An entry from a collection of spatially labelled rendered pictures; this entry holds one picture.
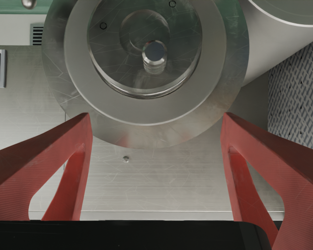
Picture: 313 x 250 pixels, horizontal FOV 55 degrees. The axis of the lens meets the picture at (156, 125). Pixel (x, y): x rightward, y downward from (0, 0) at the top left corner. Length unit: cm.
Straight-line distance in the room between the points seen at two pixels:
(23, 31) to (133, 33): 314
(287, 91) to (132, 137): 26
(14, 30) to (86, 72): 316
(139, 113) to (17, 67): 43
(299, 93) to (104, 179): 35
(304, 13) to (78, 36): 17
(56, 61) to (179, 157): 36
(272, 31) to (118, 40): 13
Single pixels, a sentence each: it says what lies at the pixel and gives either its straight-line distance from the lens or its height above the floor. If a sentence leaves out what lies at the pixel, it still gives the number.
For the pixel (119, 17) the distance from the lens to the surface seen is 21.
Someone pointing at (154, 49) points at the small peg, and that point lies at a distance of 17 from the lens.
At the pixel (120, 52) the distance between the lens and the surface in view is 20.
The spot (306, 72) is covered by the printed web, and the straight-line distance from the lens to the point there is 38.
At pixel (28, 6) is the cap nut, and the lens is 63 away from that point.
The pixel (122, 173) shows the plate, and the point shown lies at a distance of 55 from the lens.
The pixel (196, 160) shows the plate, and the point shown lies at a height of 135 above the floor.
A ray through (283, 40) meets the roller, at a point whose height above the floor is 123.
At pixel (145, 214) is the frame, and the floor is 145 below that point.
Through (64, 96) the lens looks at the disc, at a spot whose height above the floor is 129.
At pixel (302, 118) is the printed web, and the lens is 38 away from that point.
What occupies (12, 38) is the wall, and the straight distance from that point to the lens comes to 335.
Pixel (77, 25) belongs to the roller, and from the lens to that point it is 23.
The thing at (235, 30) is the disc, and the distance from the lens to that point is 23.
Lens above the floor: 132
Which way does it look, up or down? 4 degrees down
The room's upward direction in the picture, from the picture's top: 180 degrees counter-clockwise
